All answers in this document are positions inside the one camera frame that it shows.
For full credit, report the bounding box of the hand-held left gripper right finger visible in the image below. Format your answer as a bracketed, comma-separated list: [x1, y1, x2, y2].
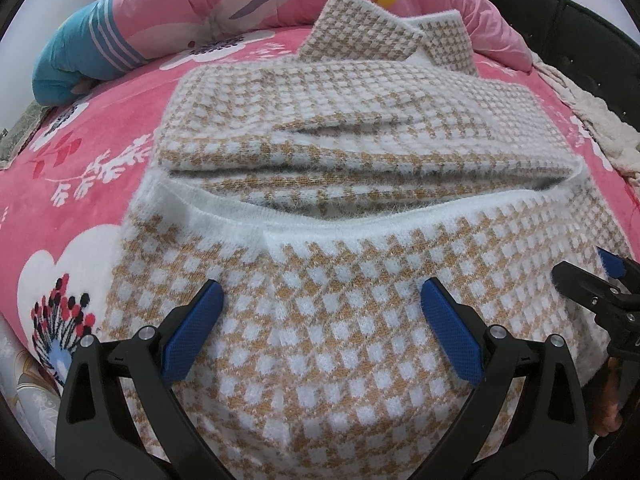
[420, 277, 592, 480]

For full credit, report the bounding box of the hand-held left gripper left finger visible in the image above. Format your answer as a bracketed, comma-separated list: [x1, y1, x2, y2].
[55, 280, 226, 480]

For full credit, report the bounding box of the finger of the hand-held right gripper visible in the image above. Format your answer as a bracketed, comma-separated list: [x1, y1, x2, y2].
[596, 246, 632, 282]
[551, 261, 640, 317]

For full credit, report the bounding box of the beige houndstooth knit coat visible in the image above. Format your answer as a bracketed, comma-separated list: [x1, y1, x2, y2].
[95, 0, 633, 480]

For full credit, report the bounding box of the person's right hand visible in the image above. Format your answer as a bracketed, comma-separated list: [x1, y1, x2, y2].
[589, 374, 626, 437]

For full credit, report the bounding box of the cream fuzzy garment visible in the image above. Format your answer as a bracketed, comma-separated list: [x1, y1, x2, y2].
[531, 52, 640, 182]

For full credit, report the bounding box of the pale floral bed sheet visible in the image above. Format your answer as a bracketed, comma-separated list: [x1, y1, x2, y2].
[0, 320, 67, 463]

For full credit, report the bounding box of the pink floral fleece blanket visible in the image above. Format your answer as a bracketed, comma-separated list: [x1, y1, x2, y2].
[0, 25, 640, 397]

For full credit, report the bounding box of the black bed headboard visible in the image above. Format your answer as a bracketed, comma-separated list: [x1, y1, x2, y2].
[479, 0, 640, 137]

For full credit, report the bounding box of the olive patterned cloth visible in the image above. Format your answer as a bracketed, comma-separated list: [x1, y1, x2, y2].
[0, 100, 52, 172]

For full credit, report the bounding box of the pink and blue printed quilt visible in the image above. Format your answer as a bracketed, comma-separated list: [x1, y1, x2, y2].
[32, 0, 534, 107]

